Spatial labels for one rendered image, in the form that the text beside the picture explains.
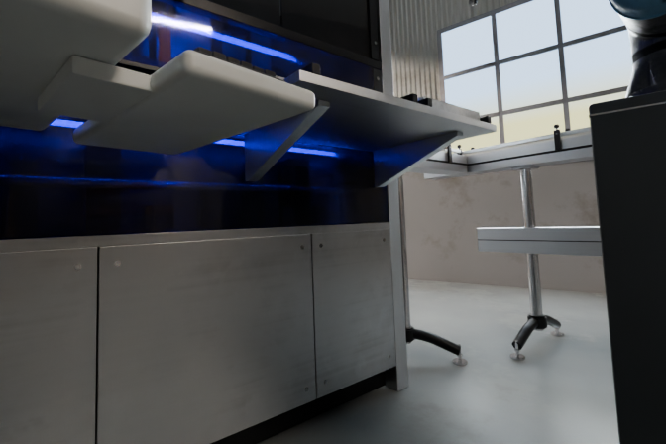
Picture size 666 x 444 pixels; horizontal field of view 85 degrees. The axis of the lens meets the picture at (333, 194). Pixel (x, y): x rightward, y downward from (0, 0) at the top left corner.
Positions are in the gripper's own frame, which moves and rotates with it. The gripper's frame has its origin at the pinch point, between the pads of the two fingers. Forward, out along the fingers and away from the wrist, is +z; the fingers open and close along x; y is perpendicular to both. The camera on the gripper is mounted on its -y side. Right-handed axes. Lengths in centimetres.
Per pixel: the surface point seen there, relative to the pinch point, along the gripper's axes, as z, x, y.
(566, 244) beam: 103, -52, 20
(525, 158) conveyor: 91, -14, 32
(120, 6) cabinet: -45, -32, -76
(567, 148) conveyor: 80, -24, 41
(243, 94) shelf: -31, -33, -70
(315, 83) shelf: -17, -21, -57
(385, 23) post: 27.7, 39.5, -4.1
